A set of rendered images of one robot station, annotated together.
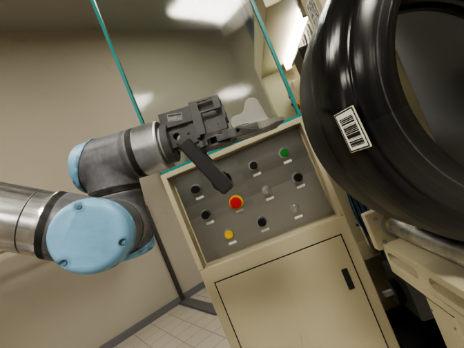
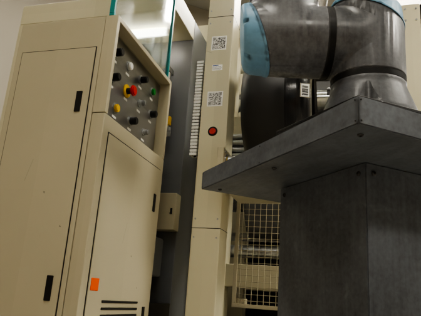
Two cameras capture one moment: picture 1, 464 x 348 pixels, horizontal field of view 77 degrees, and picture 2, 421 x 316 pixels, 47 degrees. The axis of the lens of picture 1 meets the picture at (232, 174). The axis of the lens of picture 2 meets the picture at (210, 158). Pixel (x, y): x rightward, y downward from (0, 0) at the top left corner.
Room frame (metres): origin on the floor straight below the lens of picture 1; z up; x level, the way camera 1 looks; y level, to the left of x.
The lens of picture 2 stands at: (0.38, 1.62, 0.33)
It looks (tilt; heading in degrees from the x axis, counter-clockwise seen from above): 16 degrees up; 282
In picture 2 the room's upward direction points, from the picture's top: 4 degrees clockwise
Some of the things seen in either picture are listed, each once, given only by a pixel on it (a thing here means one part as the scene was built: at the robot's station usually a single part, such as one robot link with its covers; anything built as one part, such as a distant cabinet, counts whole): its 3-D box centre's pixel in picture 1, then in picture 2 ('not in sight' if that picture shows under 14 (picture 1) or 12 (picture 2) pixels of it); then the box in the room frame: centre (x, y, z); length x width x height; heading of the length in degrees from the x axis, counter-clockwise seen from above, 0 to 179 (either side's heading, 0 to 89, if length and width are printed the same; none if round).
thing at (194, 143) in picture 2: not in sight; (198, 108); (0.89, -0.43, 1.19); 0.05 x 0.04 x 0.48; 86
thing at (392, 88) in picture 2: not in sight; (368, 103); (0.26, 0.67, 0.73); 0.19 x 0.19 x 0.10
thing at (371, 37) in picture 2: not in sight; (362, 42); (0.27, 0.68, 0.87); 0.17 x 0.15 x 0.18; 10
